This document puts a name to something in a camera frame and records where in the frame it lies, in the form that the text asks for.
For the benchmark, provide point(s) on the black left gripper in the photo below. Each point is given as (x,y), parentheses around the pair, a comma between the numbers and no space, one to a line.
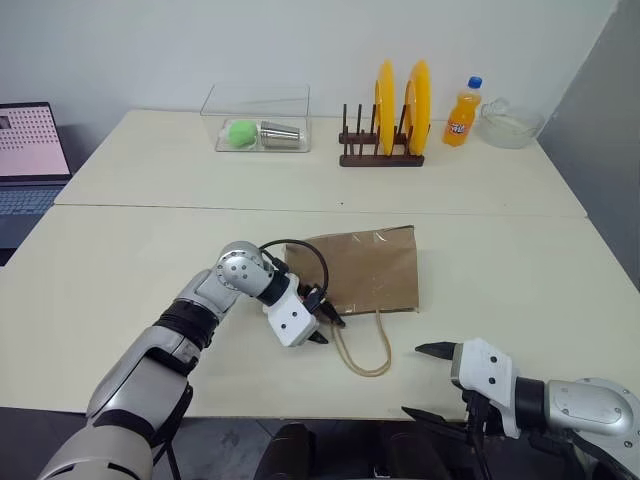
(314,297)

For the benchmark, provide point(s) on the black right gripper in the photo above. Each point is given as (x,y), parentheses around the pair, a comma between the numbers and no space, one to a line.
(485,417)

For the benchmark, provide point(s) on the brown paper bag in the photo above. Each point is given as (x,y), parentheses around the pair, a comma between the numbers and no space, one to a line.
(370,270)

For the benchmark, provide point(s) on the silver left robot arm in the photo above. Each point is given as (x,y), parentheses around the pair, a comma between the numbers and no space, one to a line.
(125,380)

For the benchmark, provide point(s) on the dark rounded shape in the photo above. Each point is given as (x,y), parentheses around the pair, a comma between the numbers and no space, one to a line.
(292,452)

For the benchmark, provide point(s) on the dark wooden plate rack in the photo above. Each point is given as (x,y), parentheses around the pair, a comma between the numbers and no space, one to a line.
(382,161)

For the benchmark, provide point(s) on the stacked steel cups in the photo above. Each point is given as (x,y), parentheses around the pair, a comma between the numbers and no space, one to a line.
(280,135)

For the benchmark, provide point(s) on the green fuzzy ball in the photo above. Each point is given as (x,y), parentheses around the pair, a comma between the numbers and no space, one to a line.
(242,134)

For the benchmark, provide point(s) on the yellow plate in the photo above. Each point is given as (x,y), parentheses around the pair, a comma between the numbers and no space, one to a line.
(420,100)
(386,100)

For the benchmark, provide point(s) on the clear plastic box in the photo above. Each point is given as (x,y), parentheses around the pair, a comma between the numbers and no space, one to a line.
(260,97)

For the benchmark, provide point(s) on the orange soda bottle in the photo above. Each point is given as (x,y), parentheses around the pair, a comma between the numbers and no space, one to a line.
(460,122)

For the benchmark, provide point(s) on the clear glass bowl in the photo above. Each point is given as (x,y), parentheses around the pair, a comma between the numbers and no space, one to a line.
(512,127)

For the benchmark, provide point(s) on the open laptop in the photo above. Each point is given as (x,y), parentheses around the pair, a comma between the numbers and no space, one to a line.
(30,150)

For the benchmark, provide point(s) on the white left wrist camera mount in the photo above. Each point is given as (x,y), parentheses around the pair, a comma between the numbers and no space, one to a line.
(292,320)

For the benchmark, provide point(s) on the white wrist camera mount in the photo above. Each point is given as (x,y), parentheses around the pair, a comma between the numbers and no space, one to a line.
(482,370)
(292,320)

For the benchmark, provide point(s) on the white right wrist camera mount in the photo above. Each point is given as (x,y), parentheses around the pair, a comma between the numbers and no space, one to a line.
(482,370)

